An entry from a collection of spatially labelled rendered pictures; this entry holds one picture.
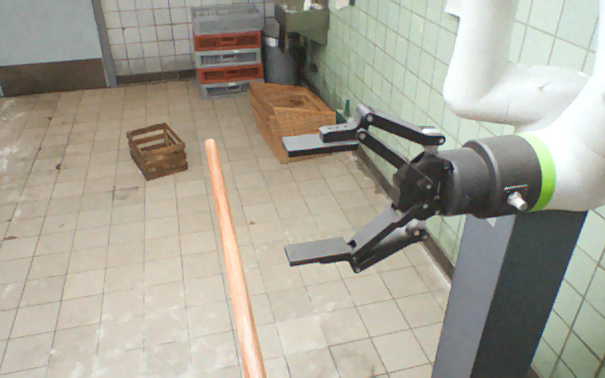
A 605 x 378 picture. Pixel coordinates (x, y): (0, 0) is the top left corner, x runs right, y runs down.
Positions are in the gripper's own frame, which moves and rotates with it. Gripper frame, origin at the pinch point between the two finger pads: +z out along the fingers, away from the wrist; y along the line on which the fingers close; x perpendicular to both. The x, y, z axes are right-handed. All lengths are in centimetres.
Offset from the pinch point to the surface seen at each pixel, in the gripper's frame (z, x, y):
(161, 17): 23, 465, 85
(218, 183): 5, 53, 28
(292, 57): -93, 412, 117
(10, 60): 164, 461, 114
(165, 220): 32, 217, 148
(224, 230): 5.9, 35.8, 28.5
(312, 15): -95, 349, 64
